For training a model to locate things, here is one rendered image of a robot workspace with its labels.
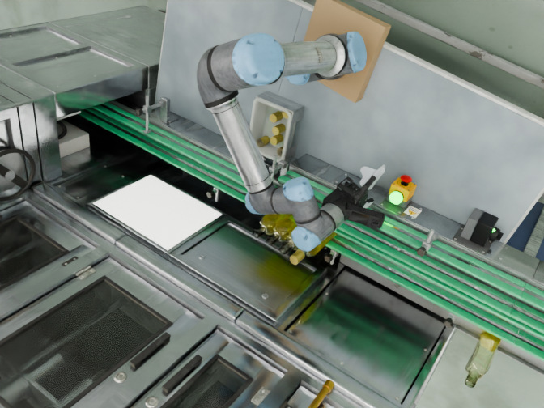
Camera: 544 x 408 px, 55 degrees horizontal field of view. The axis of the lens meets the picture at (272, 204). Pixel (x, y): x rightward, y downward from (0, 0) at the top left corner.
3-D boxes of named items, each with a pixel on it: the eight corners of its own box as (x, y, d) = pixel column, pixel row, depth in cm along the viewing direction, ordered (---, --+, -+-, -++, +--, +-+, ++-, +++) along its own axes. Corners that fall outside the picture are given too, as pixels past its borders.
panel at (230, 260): (150, 176, 230) (87, 209, 205) (150, 171, 228) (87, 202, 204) (325, 274, 194) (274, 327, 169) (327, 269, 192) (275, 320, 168)
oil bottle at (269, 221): (287, 207, 204) (256, 231, 189) (290, 195, 201) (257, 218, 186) (299, 214, 202) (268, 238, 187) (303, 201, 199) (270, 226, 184)
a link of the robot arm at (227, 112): (171, 63, 132) (246, 223, 152) (199, 54, 125) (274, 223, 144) (199, 47, 139) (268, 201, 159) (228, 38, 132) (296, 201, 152)
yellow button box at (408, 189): (393, 192, 190) (385, 200, 184) (400, 174, 186) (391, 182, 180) (411, 200, 187) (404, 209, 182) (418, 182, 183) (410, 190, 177)
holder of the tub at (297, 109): (258, 152, 219) (247, 158, 213) (267, 91, 203) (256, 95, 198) (292, 168, 212) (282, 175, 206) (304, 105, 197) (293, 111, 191)
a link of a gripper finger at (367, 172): (370, 153, 154) (351, 178, 154) (386, 164, 152) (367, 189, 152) (371, 157, 157) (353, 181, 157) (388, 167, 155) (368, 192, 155)
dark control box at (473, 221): (467, 225, 179) (459, 236, 173) (475, 206, 174) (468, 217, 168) (490, 235, 175) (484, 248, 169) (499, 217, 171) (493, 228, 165)
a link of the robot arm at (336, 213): (338, 220, 144) (333, 238, 150) (348, 211, 146) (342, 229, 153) (317, 205, 147) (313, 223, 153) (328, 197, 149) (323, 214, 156)
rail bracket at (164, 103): (171, 118, 236) (133, 133, 220) (172, 83, 227) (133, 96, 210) (178, 122, 234) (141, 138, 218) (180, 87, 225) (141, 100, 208)
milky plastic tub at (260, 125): (259, 141, 216) (246, 148, 209) (266, 90, 203) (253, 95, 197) (294, 157, 209) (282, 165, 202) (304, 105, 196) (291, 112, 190)
